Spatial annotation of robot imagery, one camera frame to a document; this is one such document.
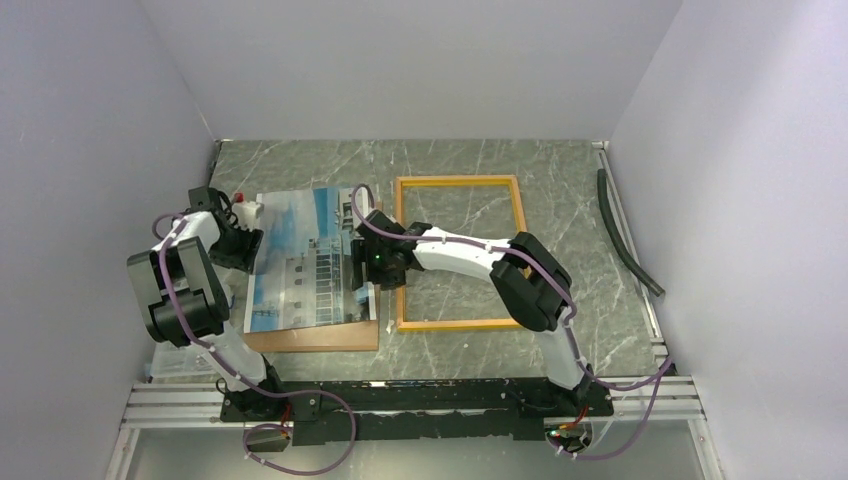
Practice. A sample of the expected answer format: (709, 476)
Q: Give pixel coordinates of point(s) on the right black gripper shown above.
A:
(388, 281)

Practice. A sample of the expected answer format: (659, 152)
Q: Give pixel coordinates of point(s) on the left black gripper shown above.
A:
(245, 258)

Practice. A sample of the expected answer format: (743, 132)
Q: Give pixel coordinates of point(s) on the building photo print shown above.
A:
(303, 273)

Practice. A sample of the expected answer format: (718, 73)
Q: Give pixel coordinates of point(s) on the yellow picture frame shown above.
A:
(404, 325)

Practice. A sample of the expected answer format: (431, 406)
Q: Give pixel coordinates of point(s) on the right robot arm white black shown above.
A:
(532, 285)

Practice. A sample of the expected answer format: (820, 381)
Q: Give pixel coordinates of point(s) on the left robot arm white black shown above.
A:
(179, 283)

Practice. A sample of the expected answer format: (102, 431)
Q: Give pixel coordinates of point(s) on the brown backing board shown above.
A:
(360, 336)

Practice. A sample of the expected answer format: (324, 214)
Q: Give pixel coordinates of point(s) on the clear plastic screw box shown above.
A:
(170, 363)

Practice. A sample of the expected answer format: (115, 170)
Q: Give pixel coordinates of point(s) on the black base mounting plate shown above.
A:
(523, 408)

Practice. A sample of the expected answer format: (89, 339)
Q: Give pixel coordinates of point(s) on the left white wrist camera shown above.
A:
(248, 213)

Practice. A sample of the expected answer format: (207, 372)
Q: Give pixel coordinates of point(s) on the aluminium extrusion rail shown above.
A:
(200, 405)

